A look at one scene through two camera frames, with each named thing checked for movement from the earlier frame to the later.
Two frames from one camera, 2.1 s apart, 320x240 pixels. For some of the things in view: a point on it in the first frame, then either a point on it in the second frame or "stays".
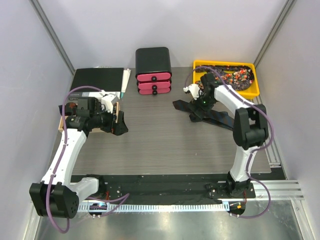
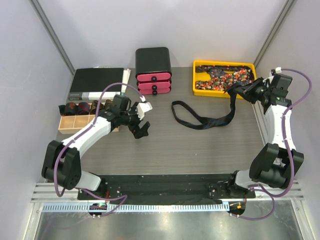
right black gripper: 195,104 to 248,89
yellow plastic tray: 251,90 stays
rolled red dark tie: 70,108 stays
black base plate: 163,189 stays
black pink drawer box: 153,70 stays
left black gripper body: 106,121 to 130,119
